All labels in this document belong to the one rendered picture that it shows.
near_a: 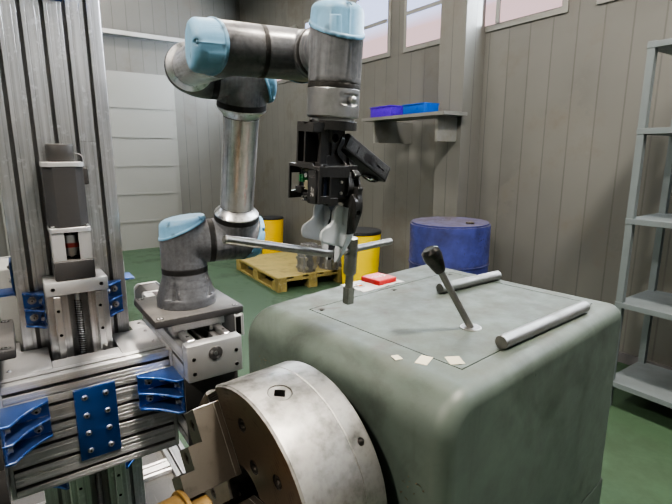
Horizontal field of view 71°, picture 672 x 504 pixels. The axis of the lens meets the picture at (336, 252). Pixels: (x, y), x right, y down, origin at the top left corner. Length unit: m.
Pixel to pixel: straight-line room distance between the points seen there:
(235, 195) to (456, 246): 2.78
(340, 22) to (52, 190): 0.82
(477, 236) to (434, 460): 3.30
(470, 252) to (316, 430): 3.31
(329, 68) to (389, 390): 0.44
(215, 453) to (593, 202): 3.73
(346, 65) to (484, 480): 0.60
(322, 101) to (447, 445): 0.47
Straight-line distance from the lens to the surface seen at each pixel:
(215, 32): 0.73
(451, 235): 3.79
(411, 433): 0.66
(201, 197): 8.71
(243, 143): 1.17
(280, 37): 0.76
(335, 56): 0.68
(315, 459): 0.63
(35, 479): 1.35
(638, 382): 3.53
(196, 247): 1.24
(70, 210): 1.27
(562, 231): 4.28
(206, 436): 0.72
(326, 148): 0.68
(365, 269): 5.11
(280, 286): 5.42
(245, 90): 1.12
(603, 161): 4.11
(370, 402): 0.70
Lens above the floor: 1.55
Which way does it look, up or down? 12 degrees down
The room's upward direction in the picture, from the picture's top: straight up
